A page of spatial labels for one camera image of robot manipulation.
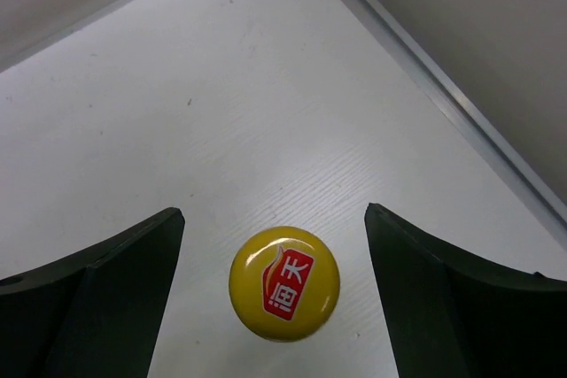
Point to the aluminium table edge rail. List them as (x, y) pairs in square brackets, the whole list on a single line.
[(460, 111)]

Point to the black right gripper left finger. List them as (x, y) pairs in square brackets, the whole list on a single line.
[(94, 313)]

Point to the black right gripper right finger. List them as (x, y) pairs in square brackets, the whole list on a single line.
[(451, 313)]

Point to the yellow cap red sauce bottle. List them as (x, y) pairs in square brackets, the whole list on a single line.
[(284, 284)]

